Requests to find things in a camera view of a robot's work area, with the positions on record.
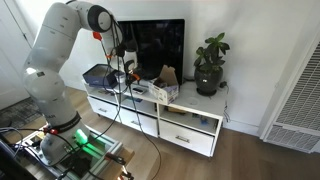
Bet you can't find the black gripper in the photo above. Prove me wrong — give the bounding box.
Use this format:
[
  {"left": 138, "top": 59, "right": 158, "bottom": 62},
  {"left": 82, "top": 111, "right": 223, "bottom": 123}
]
[{"left": 134, "top": 68, "right": 151, "bottom": 83}]

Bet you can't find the white remote with keypad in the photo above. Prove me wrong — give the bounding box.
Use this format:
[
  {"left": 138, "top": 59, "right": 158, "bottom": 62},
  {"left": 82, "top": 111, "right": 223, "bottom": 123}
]
[{"left": 131, "top": 85, "right": 149, "bottom": 95}]

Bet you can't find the white tv stand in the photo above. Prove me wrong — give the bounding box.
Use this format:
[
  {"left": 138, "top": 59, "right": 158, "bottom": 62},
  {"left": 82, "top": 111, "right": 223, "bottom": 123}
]
[{"left": 83, "top": 78, "right": 229, "bottom": 158}]

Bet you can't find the translucent cylinder container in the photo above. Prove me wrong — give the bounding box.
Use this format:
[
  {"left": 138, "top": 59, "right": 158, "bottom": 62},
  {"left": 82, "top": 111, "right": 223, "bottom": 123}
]
[{"left": 114, "top": 70, "right": 127, "bottom": 84}]

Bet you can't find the white cardboard box with flap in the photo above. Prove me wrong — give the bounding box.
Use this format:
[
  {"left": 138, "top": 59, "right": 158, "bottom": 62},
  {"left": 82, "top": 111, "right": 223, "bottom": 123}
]
[{"left": 148, "top": 64, "right": 180, "bottom": 105}]

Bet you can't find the black flat-screen television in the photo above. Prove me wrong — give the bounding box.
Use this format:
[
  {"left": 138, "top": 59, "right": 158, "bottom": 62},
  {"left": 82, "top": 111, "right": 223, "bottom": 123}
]
[{"left": 116, "top": 18, "right": 186, "bottom": 86}]

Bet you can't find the grey-blue open box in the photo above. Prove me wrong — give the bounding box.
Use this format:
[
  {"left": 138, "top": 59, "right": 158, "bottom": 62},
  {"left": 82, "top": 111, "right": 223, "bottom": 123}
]
[{"left": 82, "top": 63, "right": 119, "bottom": 89}]

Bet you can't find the flat wooden board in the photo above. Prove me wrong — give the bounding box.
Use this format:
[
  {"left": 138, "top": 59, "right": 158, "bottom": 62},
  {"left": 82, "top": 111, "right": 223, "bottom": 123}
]
[{"left": 166, "top": 105, "right": 188, "bottom": 116}]

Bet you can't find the green plant in black pot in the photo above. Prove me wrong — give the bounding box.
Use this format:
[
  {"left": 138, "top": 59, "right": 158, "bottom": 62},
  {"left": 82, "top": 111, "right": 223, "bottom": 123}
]
[{"left": 193, "top": 32, "right": 231, "bottom": 97}]

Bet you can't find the small blue shelf item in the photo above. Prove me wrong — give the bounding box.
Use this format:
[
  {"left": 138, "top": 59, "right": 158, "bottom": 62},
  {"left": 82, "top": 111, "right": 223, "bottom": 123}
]
[{"left": 199, "top": 115, "right": 210, "bottom": 126}]

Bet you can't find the black orange clamp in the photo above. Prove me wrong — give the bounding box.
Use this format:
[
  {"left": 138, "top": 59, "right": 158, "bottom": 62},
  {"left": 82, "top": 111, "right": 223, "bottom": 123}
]
[
  {"left": 105, "top": 152, "right": 128, "bottom": 166},
  {"left": 119, "top": 168, "right": 135, "bottom": 180}
]

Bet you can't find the grey rug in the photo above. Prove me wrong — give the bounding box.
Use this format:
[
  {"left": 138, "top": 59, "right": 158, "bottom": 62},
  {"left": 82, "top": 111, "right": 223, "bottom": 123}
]
[{"left": 0, "top": 97, "right": 44, "bottom": 129}]

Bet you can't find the white door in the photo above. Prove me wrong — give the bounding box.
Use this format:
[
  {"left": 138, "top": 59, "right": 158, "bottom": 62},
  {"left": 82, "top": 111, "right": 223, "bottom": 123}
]
[{"left": 0, "top": 0, "right": 36, "bottom": 111}]

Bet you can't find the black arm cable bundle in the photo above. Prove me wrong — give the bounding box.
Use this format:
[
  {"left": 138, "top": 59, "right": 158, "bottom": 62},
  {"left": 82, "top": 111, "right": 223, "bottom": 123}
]
[{"left": 99, "top": 18, "right": 163, "bottom": 180}]

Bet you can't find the white drawer with handle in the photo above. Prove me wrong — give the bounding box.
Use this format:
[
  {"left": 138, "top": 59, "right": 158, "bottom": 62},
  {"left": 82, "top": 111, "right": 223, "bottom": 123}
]
[
  {"left": 119, "top": 107, "right": 159, "bottom": 138},
  {"left": 159, "top": 119, "right": 215, "bottom": 157},
  {"left": 87, "top": 96, "right": 121, "bottom": 122}
]

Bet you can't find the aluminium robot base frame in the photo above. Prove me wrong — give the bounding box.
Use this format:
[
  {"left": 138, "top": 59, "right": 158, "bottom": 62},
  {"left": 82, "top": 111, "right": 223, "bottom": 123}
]
[{"left": 19, "top": 128, "right": 136, "bottom": 180}]

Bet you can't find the black power cable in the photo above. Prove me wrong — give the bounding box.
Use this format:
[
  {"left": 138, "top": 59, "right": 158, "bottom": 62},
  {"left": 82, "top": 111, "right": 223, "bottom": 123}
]
[{"left": 219, "top": 80, "right": 232, "bottom": 124}]

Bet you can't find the white wall vent grille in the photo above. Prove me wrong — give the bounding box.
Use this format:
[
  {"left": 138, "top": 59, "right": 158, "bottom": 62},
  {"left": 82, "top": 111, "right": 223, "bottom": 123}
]
[{"left": 263, "top": 31, "right": 320, "bottom": 154}]

